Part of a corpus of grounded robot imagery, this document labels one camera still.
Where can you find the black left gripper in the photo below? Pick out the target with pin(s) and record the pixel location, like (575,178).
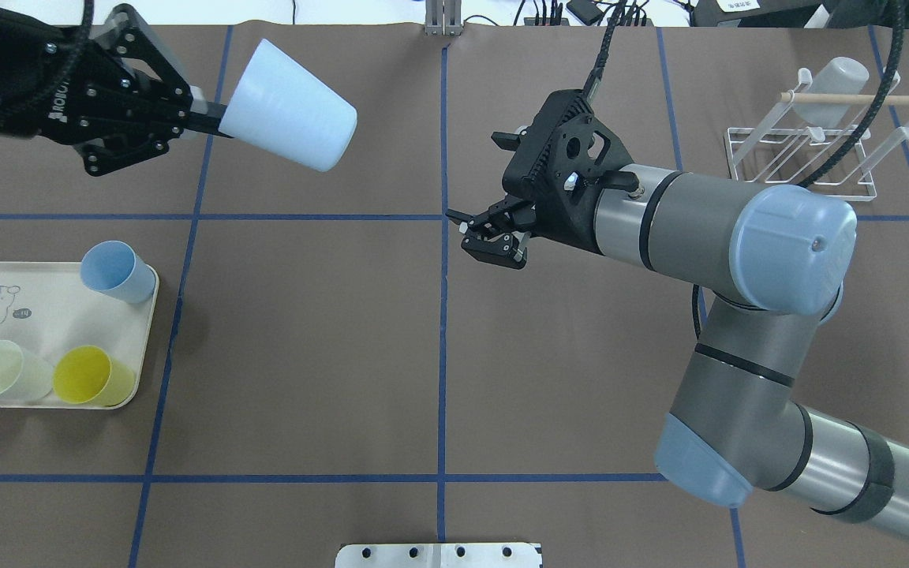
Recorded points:
(9,83)

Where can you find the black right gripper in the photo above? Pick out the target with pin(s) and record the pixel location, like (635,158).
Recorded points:
(500,224)

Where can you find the light blue plastic cup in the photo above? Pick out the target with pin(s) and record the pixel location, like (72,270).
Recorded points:
(281,107)

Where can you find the grey plastic cup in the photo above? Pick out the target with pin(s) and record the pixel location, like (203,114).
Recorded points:
(840,76)

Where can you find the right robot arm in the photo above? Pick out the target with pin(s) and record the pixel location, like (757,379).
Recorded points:
(775,257)

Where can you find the yellow plastic cup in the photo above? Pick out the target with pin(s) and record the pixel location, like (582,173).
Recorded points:
(88,375)

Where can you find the pale green plastic cup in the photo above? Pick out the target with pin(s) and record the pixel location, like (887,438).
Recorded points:
(24,376)

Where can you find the cream rabbit serving tray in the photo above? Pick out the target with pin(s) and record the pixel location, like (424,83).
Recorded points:
(45,307)

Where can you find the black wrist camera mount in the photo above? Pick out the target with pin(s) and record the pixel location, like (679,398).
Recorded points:
(556,163)

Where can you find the aluminium frame post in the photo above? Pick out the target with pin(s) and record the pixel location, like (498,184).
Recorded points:
(443,17)

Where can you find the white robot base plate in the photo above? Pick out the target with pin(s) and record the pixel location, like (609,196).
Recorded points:
(496,554)

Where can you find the white wire cup rack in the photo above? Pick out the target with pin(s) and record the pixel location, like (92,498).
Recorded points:
(783,149)

